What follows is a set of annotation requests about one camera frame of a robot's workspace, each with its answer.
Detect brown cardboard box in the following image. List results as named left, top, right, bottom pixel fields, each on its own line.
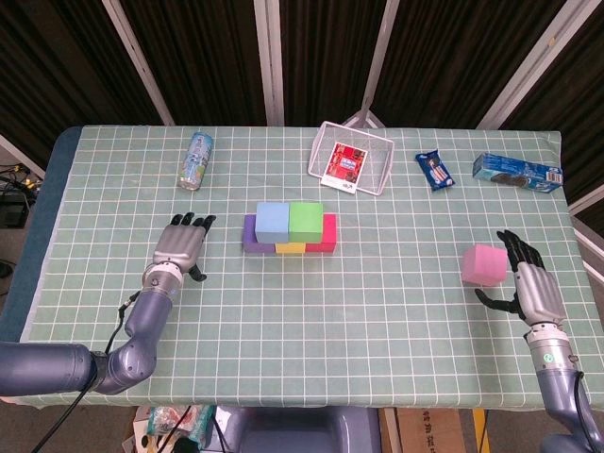
left=394, top=408, right=478, bottom=453

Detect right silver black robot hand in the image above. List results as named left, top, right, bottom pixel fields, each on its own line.
left=474, top=229, right=567, bottom=329

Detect green snack bag pile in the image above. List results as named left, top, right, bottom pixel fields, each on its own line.
left=131, top=404, right=216, bottom=453

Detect white wire mesh basket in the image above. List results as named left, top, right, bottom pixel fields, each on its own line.
left=307, top=120, right=396, bottom=197

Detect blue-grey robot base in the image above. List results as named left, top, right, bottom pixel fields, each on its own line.
left=214, top=406, right=382, bottom=453

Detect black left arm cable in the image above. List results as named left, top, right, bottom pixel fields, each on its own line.
left=27, top=290, right=143, bottom=453

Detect light blue drink can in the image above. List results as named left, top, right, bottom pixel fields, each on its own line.
left=176, top=131, right=214, bottom=192

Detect white metal frame post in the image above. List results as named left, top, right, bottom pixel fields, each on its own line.
left=342, top=0, right=402, bottom=128
left=476, top=0, right=594, bottom=129
left=253, top=0, right=286, bottom=127
left=101, top=0, right=176, bottom=126

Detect purple foam cube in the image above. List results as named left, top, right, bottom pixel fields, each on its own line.
left=243, top=214, right=277, bottom=256

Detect light blue foam cube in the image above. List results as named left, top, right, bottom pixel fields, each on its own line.
left=255, top=201, right=291, bottom=244

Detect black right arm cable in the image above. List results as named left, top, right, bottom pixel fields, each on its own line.
left=571, top=367, right=596, bottom=453

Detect white metal frame rail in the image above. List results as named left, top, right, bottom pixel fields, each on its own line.
left=0, top=134, right=46, bottom=180
left=568, top=186, right=604, bottom=284

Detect green foam cube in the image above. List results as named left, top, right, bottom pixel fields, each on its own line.
left=288, top=201, right=325, bottom=244

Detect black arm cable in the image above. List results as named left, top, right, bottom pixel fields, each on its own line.
left=27, top=290, right=143, bottom=453
left=571, top=367, right=596, bottom=453

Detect small blue cookie packet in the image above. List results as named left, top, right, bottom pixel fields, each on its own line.
left=414, top=149, right=457, bottom=193

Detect green checked tablecloth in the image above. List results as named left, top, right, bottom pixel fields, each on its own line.
left=7, top=125, right=604, bottom=411

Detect dark blue table pad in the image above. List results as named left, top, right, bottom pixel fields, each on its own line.
left=0, top=126, right=84, bottom=344

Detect red foam cube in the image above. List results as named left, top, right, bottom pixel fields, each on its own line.
left=304, top=212, right=338, bottom=255

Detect pink foam cube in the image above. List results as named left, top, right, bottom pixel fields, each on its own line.
left=461, top=243, right=510, bottom=287

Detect long blue cookie box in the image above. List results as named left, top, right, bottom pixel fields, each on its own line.
left=472, top=152, right=564, bottom=195

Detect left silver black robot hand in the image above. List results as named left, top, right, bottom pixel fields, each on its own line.
left=151, top=211, right=217, bottom=284

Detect red snack packet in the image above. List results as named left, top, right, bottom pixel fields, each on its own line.
left=319, top=141, right=367, bottom=194

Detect black device with cables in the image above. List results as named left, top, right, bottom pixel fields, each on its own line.
left=0, top=162, right=39, bottom=230

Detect white table leg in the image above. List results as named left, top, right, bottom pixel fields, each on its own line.
left=380, top=408, right=402, bottom=453

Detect yellow bar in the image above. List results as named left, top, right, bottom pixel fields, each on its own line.
left=473, top=408, right=490, bottom=453

